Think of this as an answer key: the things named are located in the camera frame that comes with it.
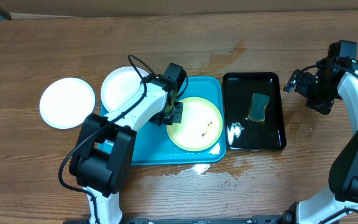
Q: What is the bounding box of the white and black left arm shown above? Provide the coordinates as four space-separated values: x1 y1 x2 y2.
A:
59 75 188 223

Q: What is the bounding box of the black tray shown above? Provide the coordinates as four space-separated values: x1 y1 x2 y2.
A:
223 72 287 151

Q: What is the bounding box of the white plate at tray corner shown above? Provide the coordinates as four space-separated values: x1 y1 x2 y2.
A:
101 66 141 112

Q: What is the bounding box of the black mounting rail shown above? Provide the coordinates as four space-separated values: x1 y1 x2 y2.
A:
62 215 340 224

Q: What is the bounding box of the green and yellow sponge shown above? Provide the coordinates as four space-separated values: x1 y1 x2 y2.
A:
247 93 270 123

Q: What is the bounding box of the yellow plate with sauce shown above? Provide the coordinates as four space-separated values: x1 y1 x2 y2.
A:
167 97 223 152

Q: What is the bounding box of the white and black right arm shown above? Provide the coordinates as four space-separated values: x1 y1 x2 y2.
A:
273 60 358 223

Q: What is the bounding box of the white plate with sauce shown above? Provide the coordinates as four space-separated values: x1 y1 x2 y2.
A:
39 77 96 129

